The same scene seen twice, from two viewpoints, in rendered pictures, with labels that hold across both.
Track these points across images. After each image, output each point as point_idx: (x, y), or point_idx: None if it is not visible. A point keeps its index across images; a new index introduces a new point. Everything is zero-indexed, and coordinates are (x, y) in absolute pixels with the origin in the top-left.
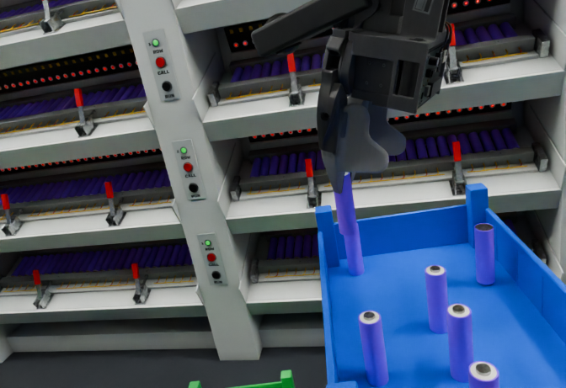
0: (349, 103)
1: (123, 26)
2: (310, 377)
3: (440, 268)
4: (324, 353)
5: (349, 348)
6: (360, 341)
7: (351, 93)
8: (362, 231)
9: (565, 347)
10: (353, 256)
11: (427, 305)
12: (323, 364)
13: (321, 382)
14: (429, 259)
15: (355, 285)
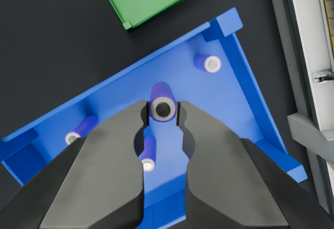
0: (197, 206)
1: None
2: None
3: (148, 169)
4: None
5: (109, 95)
6: (118, 99)
7: (231, 222)
8: (238, 60)
9: (156, 201)
10: (197, 65)
11: (171, 129)
12: None
13: None
14: (231, 115)
15: (180, 69)
